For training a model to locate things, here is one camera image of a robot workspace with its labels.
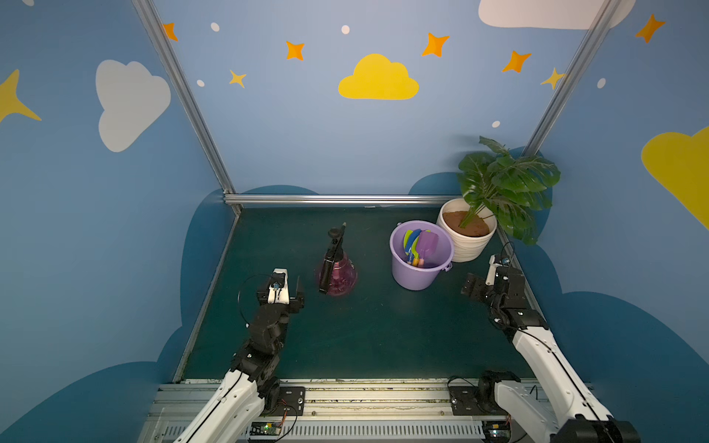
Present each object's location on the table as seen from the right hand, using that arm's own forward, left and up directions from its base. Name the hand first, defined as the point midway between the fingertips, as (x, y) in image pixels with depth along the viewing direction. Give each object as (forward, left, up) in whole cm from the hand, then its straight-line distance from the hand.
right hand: (483, 277), depth 85 cm
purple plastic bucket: (+4, +21, -9) cm, 23 cm away
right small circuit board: (-38, 0, -15) cm, 41 cm away
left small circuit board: (-42, +62, -14) cm, 76 cm away
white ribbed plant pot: (+22, -1, -3) cm, 23 cm away
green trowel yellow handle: (+16, +23, 0) cm, 28 cm away
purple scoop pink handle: (+13, +16, -2) cm, 21 cm away
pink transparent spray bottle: (+2, +47, -7) cm, 47 cm away
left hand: (-7, +61, +7) cm, 61 cm away
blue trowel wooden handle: (+15, +21, -1) cm, 26 cm away
